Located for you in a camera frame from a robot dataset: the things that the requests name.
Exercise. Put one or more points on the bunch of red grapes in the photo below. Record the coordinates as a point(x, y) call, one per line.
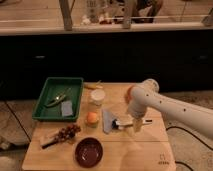
point(67, 133)

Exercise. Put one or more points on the yellow banana toy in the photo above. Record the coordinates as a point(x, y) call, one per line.
point(93, 86)

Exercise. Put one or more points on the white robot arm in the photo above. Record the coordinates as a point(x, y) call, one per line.
point(146, 94)

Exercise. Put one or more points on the orange bowl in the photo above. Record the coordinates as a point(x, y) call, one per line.
point(128, 95)

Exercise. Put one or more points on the green spoon in tray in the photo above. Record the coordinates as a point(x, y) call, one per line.
point(59, 98)

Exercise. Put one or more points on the grey sponge in tray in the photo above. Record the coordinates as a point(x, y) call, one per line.
point(66, 108)

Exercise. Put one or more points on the white dish brush black bristles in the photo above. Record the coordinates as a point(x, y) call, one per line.
point(120, 125)

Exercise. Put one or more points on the grey blue cloth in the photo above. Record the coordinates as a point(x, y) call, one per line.
point(108, 119)

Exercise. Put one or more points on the orange fruit in cup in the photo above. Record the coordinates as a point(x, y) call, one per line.
point(92, 119)

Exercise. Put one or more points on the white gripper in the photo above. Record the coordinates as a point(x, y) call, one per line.
point(137, 121)

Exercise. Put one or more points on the green plastic tray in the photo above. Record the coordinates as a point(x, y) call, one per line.
point(53, 86)

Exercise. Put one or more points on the white paper cup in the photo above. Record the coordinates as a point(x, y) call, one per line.
point(97, 96)

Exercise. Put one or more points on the dark red bowl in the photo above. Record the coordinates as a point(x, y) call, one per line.
point(88, 152)

